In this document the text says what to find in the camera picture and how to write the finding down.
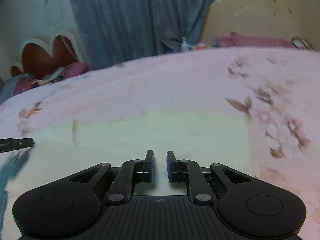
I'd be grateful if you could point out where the white pump bottle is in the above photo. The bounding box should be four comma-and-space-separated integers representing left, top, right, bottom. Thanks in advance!
181, 37, 190, 52

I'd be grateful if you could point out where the pile of colourful clothes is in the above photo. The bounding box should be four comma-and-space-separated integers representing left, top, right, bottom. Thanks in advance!
1, 62, 89, 104

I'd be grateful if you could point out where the cream white knit garment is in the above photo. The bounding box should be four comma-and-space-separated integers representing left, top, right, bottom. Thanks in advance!
6, 112, 252, 197

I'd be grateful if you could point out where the blue curtain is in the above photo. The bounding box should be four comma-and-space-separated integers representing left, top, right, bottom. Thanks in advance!
70, 0, 214, 69

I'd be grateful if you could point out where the cream round headboard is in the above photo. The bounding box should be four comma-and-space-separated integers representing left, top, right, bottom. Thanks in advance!
200, 0, 319, 50

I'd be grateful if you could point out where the pink floral bed sheet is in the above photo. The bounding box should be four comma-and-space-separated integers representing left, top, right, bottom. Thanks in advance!
1, 48, 319, 239

